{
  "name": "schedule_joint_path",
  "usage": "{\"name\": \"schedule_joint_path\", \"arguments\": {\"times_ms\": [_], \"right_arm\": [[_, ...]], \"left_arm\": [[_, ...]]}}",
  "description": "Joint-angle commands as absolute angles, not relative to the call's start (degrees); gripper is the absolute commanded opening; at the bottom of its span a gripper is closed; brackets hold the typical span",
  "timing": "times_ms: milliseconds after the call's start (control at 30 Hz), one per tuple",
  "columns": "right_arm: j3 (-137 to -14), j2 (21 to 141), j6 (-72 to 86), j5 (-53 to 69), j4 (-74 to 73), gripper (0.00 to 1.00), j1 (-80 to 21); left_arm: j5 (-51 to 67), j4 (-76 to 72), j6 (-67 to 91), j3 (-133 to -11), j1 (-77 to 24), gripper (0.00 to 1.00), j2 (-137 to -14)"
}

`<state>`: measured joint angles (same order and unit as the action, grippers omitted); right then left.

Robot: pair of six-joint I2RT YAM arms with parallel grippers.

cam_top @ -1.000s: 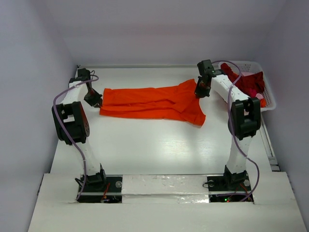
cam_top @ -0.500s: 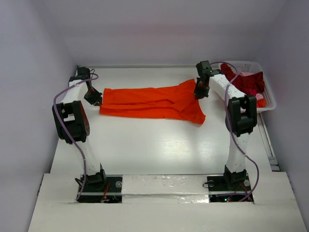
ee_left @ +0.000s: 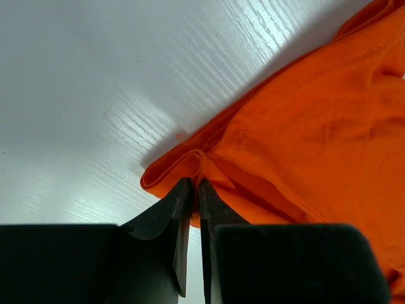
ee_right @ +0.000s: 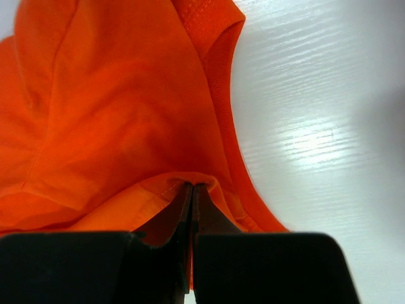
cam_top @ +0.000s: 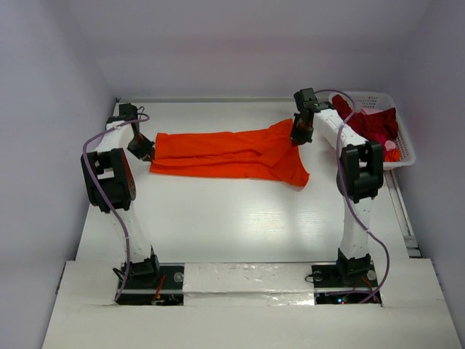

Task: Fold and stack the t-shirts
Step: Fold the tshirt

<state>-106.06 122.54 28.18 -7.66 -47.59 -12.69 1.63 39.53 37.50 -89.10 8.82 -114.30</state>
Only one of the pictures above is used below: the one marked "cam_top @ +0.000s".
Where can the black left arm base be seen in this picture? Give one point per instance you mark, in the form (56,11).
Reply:
(165,289)

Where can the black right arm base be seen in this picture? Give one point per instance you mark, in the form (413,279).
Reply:
(330,289)

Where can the dark red t shirt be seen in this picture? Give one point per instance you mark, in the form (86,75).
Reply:
(380,126)

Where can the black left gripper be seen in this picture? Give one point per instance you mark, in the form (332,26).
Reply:
(147,153)

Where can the white plastic laundry basket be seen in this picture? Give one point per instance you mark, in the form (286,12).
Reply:
(373,102)

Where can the orange t shirt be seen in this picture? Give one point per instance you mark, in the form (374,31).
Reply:
(262,154)

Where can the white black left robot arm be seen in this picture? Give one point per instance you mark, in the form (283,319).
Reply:
(111,187)

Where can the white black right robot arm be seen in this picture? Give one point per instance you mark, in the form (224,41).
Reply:
(359,178)

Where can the orange garment in basket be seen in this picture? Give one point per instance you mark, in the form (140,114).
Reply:
(393,155)

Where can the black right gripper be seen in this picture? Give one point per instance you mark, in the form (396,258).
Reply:
(302,129)

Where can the pink garment in basket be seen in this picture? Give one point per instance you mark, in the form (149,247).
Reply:
(390,145)

